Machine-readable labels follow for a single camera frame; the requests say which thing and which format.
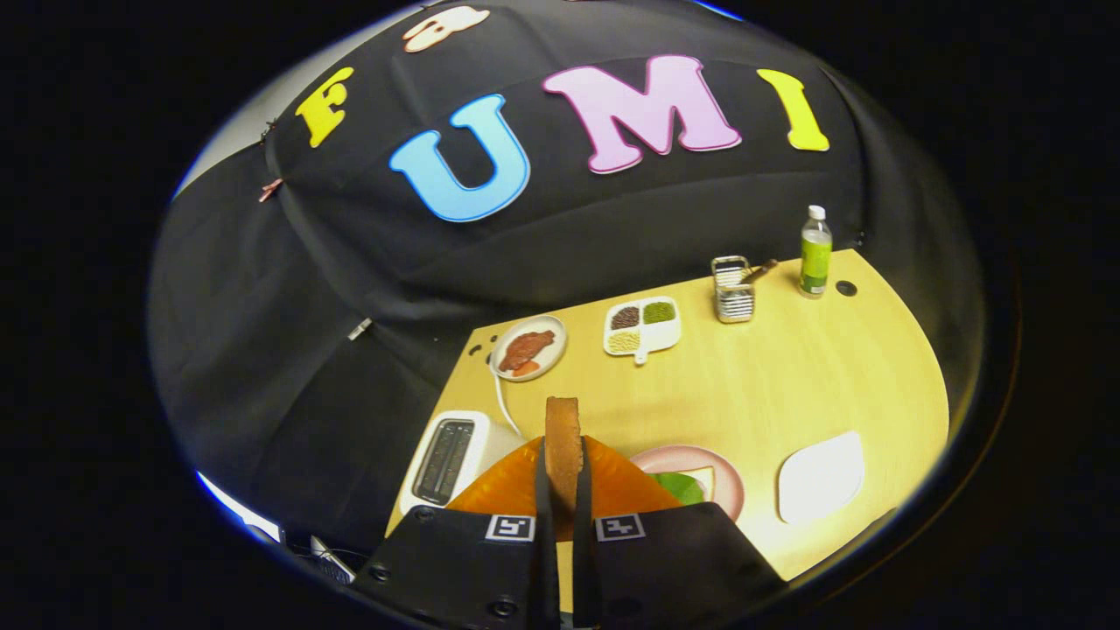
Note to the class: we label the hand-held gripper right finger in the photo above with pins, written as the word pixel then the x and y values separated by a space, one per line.
pixel 584 525

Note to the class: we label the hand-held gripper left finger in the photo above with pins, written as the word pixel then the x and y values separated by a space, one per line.
pixel 544 499

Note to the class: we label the toasted white bread slice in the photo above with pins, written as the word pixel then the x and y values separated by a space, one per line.
pixel 564 446

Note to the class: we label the green lettuce leaf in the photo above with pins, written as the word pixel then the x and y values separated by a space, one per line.
pixel 681 488

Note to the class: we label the white toaster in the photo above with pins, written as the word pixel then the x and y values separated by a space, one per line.
pixel 486 437

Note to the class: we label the pink round plate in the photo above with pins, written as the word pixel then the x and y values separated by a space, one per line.
pixel 674 457

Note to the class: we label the bread slice with crust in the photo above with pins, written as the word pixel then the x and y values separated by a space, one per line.
pixel 707 479

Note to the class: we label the orange carrot slice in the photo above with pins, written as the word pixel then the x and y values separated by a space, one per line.
pixel 526 368

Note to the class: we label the red-brown meat slice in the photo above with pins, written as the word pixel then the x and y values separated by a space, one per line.
pixel 525 348

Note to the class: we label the grey round plate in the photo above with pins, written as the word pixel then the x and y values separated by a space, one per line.
pixel 558 341

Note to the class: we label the pile of yellow soybeans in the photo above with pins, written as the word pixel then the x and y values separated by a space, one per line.
pixel 623 342

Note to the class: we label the pile of dark beans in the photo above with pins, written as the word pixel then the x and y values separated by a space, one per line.
pixel 625 318

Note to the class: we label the white divided dish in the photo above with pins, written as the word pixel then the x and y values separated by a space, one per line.
pixel 662 335

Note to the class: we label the pile of green mung beans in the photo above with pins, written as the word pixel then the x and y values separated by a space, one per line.
pixel 659 312

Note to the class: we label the white plate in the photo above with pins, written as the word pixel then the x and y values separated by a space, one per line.
pixel 818 477

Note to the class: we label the white cloth clip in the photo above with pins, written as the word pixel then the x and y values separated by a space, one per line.
pixel 360 328

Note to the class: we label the green label drink bottle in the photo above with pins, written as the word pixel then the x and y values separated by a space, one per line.
pixel 815 258

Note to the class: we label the black table grommet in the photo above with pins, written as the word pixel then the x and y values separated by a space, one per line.
pixel 846 288

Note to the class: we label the red cloth clip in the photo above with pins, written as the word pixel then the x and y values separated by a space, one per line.
pixel 270 189

